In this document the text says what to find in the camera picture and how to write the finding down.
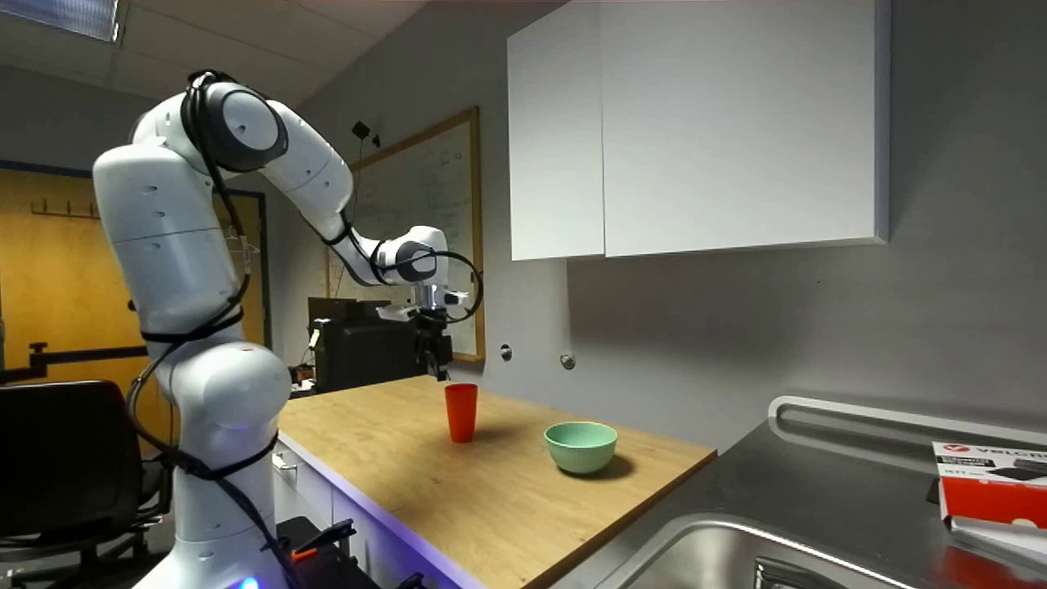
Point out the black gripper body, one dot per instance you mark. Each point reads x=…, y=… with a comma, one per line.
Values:
x=433, y=346

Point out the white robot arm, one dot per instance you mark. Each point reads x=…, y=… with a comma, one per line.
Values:
x=154, y=199

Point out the green bowl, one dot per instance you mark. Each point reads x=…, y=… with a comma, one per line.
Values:
x=581, y=448

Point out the framed whiteboard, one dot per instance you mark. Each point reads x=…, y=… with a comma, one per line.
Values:
x=433, y=177

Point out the stainless steel sink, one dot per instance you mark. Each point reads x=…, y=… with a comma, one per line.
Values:
x=729, y=554

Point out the black office chair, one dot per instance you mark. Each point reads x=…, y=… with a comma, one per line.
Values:
x=69, y=463

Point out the red and white box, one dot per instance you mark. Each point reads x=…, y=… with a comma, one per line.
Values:
x=994, y=486

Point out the white wall cabinet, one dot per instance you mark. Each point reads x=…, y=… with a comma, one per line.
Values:
x=694, y=125

